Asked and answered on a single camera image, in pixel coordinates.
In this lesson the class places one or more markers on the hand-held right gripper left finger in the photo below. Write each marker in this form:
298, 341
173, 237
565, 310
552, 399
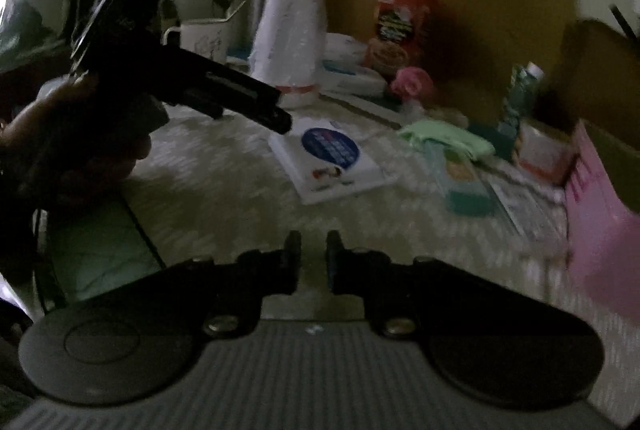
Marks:
293, 255

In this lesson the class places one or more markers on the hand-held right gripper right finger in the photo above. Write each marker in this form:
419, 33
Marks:
333, 257

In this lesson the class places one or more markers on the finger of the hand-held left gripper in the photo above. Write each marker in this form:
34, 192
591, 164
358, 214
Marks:
240, 90
202, 104

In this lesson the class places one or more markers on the white packet with blue circle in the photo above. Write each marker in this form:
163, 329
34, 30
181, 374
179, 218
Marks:
340, 175

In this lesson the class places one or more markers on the teal and yellow packet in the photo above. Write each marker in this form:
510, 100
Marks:
467, 196

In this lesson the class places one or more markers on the light green cloth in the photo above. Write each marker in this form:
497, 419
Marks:
445, 139

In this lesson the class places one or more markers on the patterned paper packet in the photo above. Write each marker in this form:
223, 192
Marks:
525, 210

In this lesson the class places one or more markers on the pink and gold tin box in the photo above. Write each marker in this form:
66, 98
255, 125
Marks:
602, 230

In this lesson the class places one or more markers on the person's left hand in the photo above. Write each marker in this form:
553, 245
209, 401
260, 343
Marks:
75, 140

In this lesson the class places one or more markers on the white printed mug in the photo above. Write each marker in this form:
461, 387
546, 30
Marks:
205, 41

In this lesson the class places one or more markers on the plastic-wrapped stack of cups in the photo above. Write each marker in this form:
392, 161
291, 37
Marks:
290, 35

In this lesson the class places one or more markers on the white tissue pack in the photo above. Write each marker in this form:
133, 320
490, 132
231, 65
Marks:
345, 50
355, 83

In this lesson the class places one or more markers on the red snack box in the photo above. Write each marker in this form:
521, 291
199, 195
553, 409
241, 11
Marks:
400, 25

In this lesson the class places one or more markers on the pink round object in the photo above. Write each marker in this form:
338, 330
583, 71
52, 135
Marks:
412, 81

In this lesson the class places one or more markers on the black framed green panel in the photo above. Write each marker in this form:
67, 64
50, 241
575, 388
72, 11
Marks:
100, 250

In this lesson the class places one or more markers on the small white orange box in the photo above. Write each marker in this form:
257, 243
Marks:
540, 151

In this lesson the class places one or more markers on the green toothpaste tube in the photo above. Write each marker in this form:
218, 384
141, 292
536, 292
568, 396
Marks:
517, 100

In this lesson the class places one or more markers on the black tape strip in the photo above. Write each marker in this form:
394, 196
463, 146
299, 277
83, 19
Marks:
622, 20

